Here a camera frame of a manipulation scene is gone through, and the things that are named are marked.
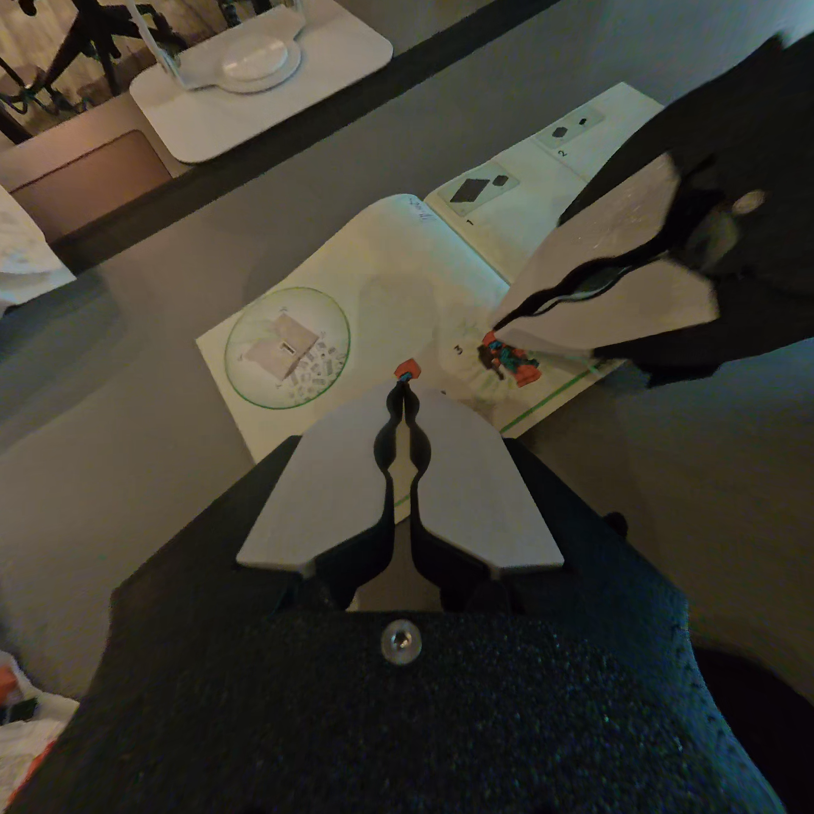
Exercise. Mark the black office chair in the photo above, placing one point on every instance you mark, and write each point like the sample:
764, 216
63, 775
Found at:
96, 26

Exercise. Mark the white plastic parts bag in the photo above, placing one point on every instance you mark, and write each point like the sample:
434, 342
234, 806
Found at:
26, 751

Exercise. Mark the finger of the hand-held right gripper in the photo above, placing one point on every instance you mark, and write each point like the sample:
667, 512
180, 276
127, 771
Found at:
611, 229
636, 312

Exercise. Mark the white paper bag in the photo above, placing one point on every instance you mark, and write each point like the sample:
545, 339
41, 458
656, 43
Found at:
26, 255

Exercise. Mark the white instruction booklet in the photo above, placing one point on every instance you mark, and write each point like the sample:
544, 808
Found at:
382, 280

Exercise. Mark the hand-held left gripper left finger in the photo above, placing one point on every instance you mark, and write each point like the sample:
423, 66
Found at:
318, 496

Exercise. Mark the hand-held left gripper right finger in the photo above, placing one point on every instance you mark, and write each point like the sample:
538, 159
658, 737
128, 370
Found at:
490, 496

